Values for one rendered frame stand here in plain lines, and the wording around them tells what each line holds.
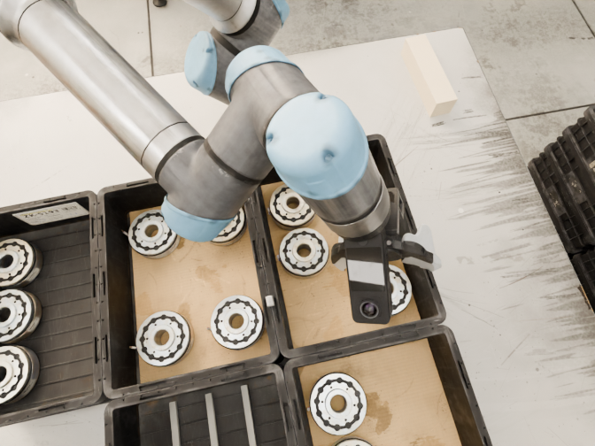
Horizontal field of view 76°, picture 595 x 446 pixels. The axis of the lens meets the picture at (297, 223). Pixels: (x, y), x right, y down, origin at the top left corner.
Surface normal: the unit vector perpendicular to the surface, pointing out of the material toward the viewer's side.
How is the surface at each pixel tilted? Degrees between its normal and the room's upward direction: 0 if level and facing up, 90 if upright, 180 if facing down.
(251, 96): 42
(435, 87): 0
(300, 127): 22
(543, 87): 0
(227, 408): 0
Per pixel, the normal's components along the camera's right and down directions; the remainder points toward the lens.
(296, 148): -0.38, -0.36
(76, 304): -0.02, -0.36
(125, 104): -0.07, -0.10
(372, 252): -0.37, 0.21
